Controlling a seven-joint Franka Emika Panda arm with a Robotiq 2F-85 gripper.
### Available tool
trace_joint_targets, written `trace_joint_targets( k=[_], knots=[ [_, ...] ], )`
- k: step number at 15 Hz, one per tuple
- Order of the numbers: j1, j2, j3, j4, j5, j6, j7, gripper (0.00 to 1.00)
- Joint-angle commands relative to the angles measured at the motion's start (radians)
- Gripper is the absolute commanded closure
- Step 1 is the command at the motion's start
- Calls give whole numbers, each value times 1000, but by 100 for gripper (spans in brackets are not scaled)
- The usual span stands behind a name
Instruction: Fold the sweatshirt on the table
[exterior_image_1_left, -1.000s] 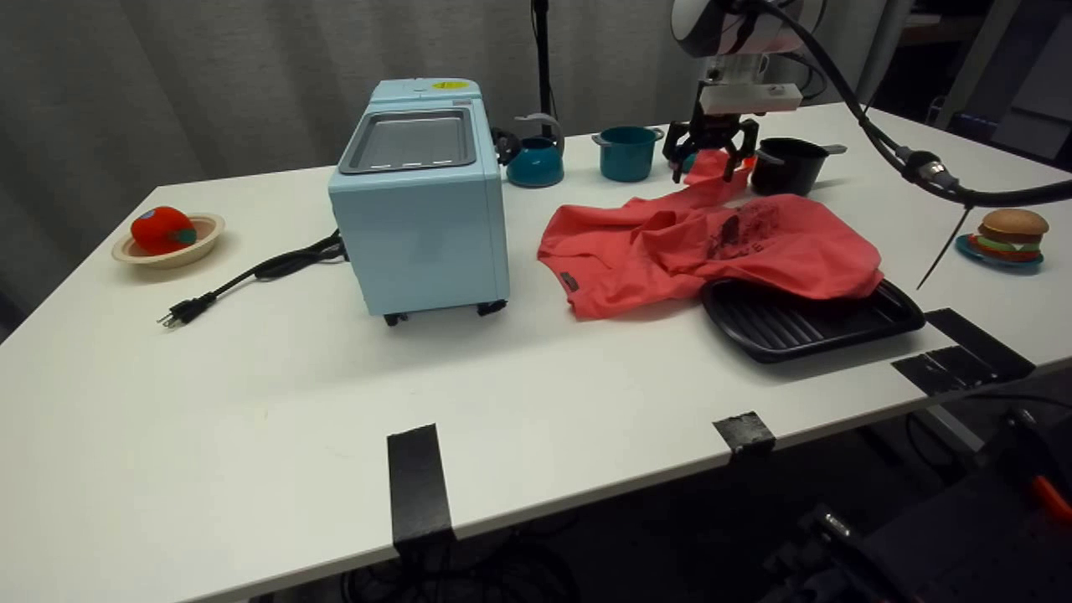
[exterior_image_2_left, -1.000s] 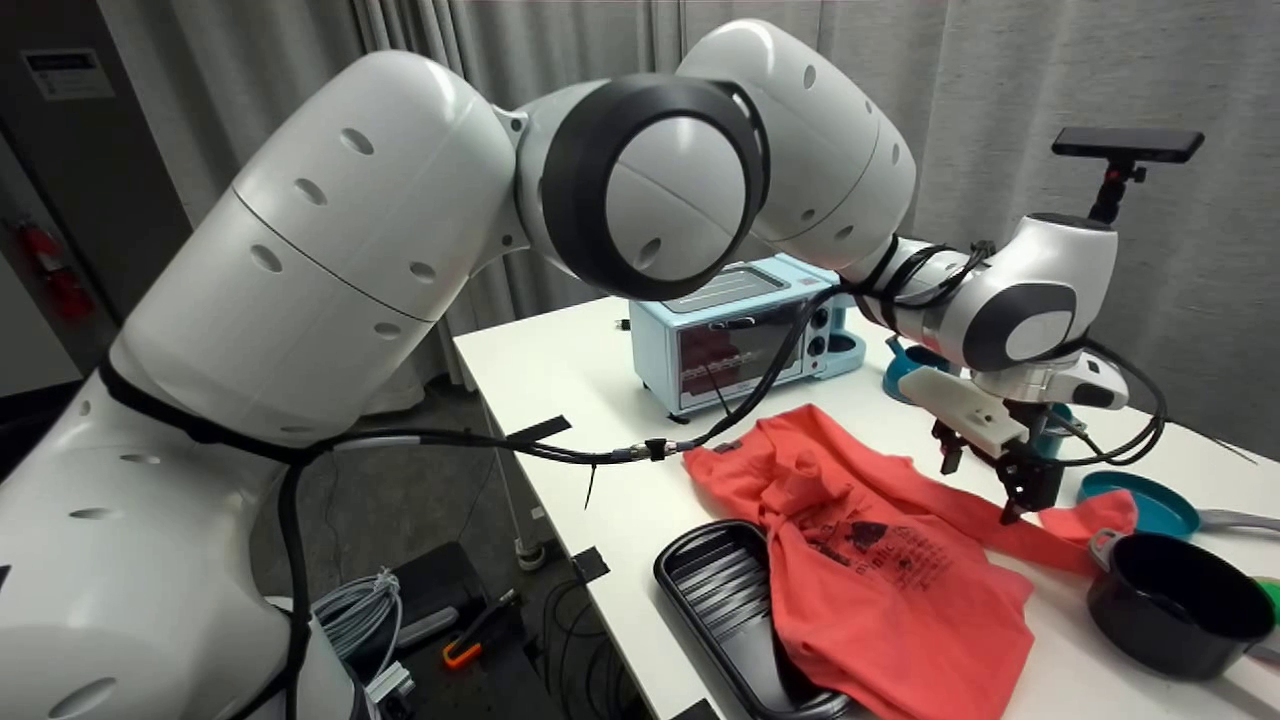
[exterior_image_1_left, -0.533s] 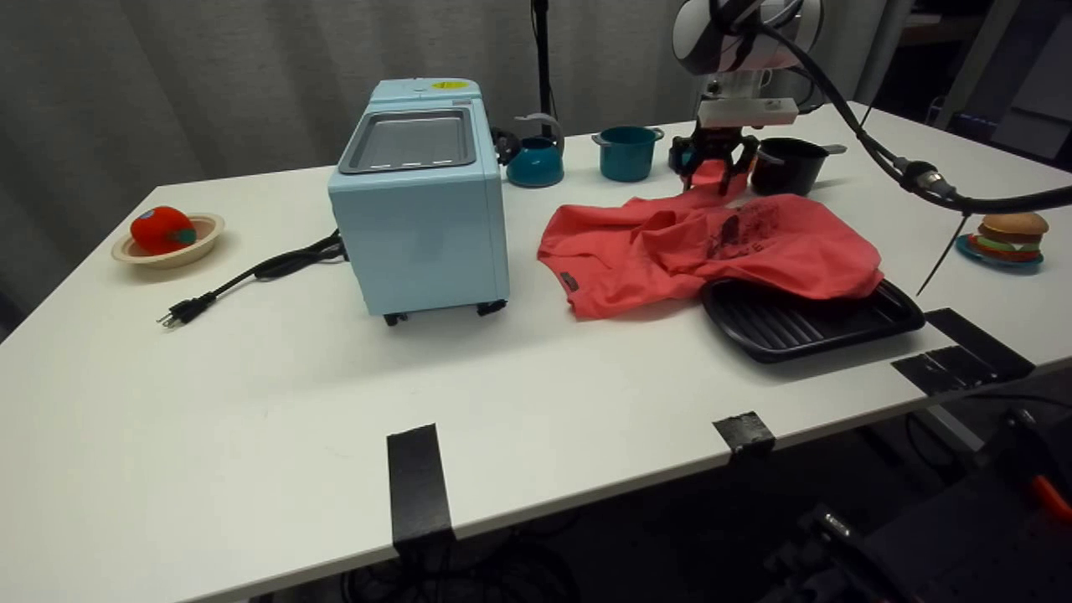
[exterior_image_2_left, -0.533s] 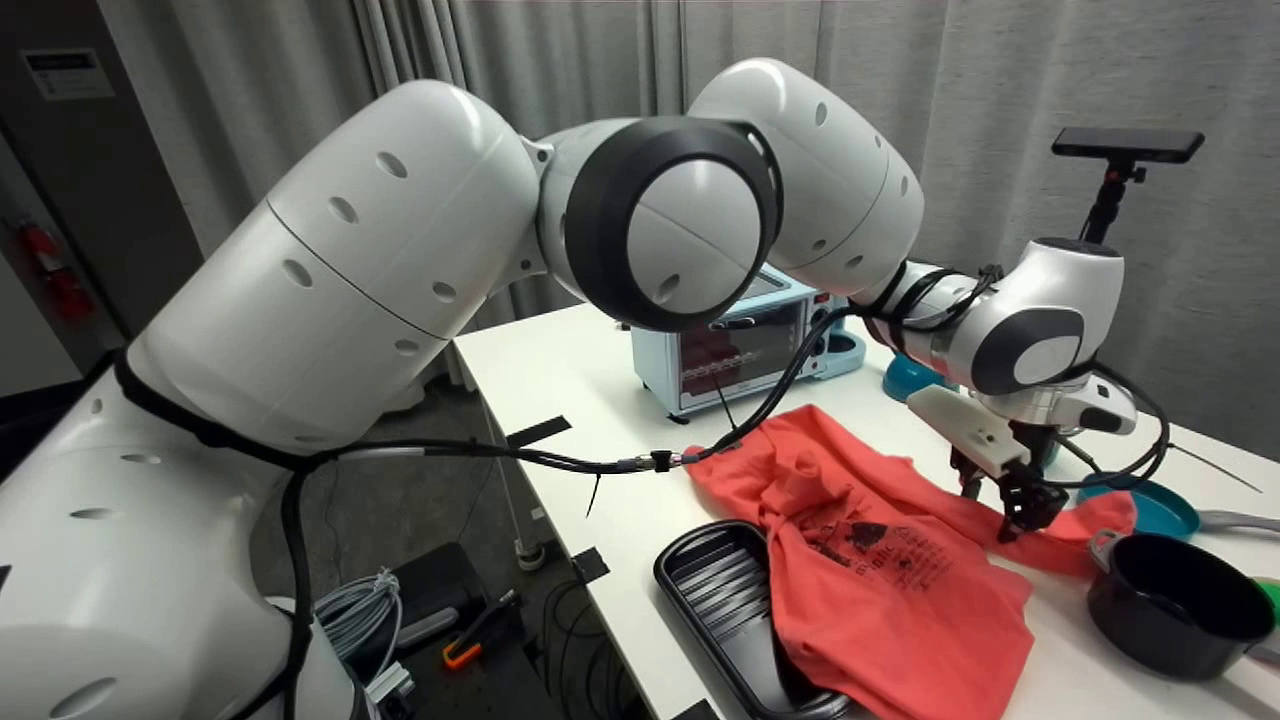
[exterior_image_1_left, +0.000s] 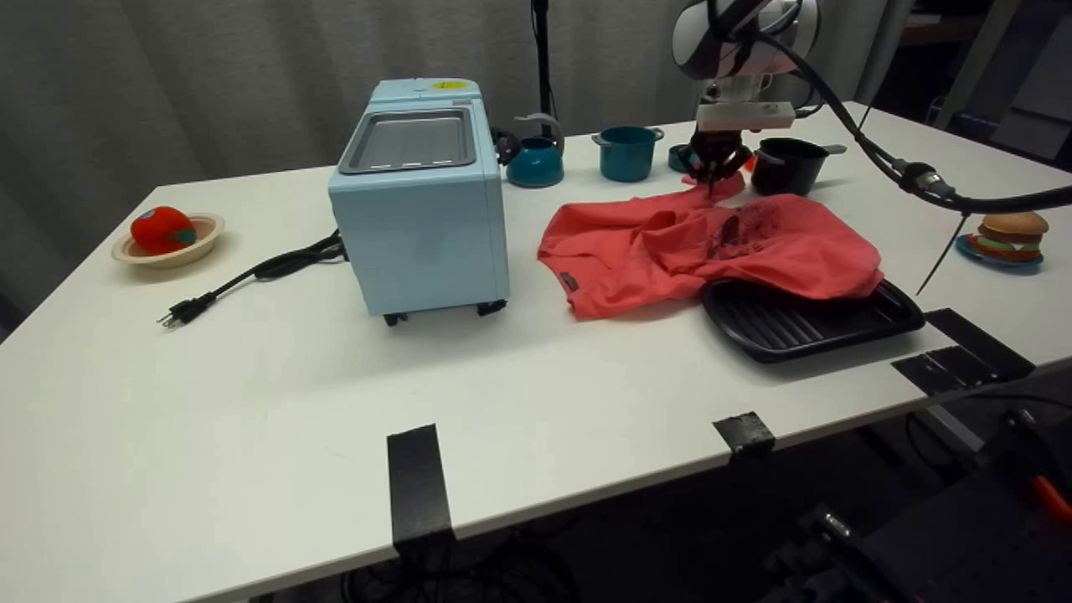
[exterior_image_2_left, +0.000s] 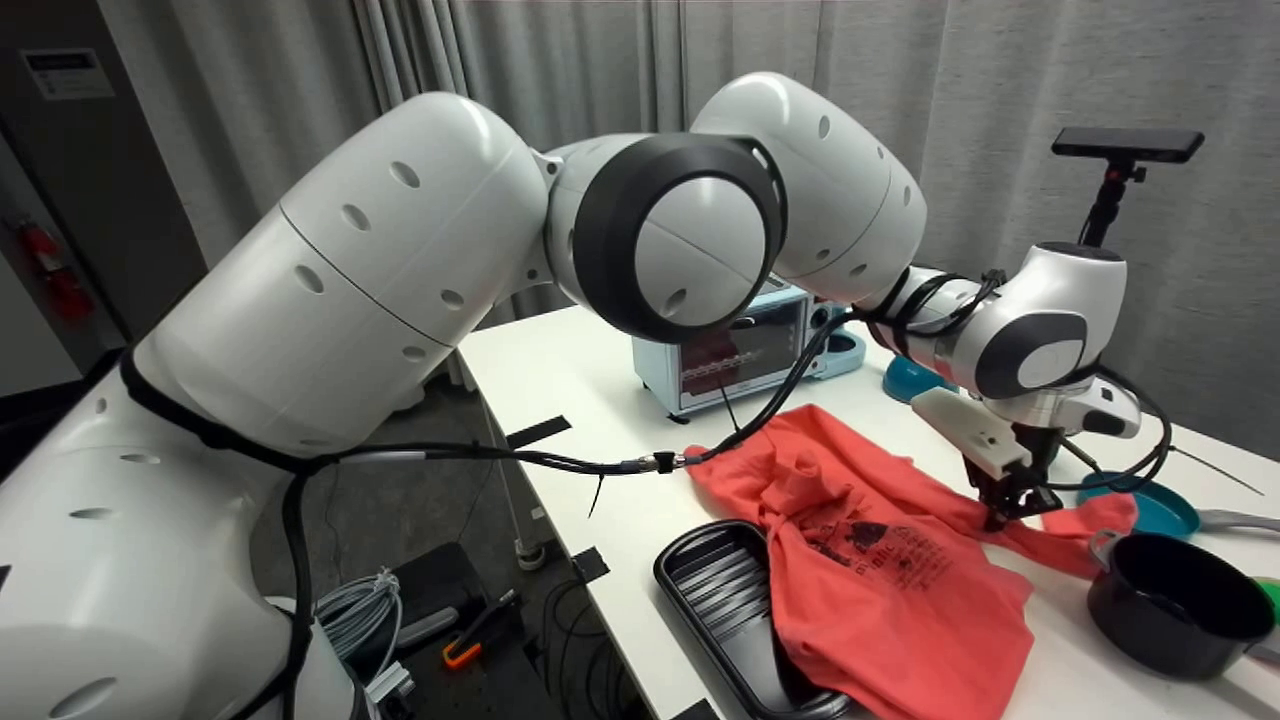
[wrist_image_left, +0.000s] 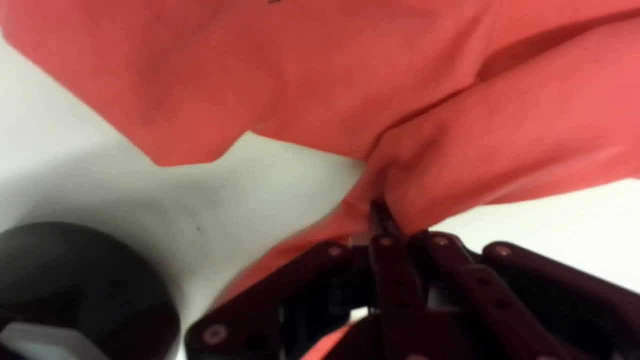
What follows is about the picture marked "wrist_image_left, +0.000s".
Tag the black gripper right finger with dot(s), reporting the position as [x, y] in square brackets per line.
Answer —
[480, 301]

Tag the red sweatshirt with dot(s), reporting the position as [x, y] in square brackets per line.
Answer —
[333, 81]

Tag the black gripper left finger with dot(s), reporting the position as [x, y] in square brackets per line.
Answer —
[266, 292]

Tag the black pot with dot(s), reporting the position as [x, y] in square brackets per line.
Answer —
[81, 280]

